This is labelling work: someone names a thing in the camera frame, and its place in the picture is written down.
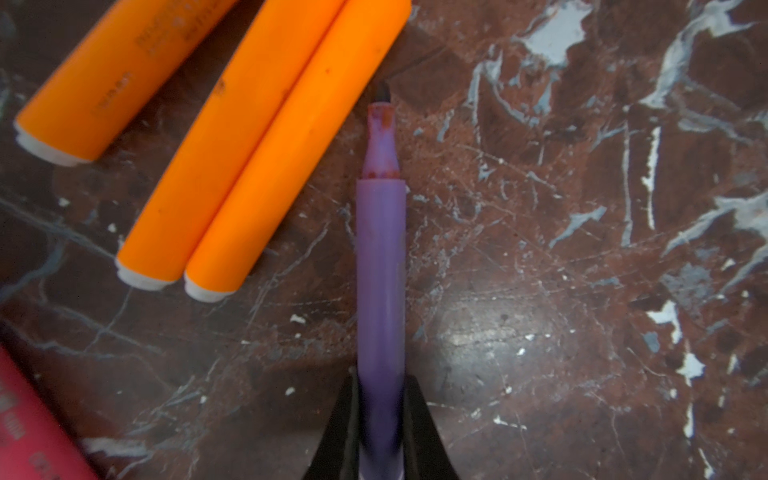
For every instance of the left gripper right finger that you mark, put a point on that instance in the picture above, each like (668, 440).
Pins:
(425, 457)

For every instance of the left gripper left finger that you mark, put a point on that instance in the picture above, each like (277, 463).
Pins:
(338, 454)

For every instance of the pink marker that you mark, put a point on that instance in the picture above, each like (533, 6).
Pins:
(33, 444)

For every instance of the orange marker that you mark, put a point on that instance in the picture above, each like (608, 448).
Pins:
(246, 97)
(111, 75)
(322, 98)

